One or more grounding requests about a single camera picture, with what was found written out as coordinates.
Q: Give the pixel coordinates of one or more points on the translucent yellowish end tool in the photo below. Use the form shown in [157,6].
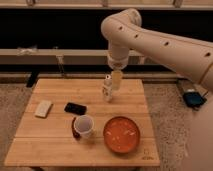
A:
[116,79]

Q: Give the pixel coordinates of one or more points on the white cup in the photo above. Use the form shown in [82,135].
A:
[84,126]

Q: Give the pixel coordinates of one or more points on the wooden table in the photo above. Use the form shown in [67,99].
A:
[47,142]

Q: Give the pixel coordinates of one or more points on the white rectangular block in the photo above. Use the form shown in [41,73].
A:
[43,108]

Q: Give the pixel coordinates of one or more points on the dark blue device on floor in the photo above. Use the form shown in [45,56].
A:
[193,99]

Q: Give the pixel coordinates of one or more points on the black smartphone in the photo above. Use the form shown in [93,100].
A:
[75,108]

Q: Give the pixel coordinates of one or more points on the orange bowl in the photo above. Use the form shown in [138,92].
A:
[121,135]

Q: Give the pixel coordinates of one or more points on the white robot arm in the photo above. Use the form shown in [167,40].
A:
[188,57]

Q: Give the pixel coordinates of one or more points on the long grey rail shelf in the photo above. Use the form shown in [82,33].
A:
[52,56]

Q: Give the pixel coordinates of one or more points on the small white bottle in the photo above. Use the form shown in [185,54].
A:
[107,88]

